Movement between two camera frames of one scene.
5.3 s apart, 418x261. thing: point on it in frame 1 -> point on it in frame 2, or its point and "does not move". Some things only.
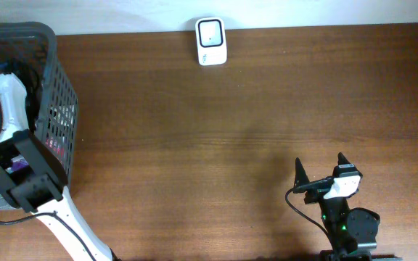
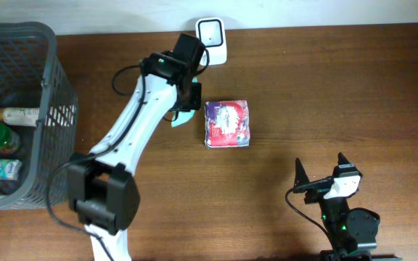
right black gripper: [300, 175] does not move
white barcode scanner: [211, 41] does not move
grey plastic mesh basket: [56, 126] does not move
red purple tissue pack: [19, 162] -> [227, 124]
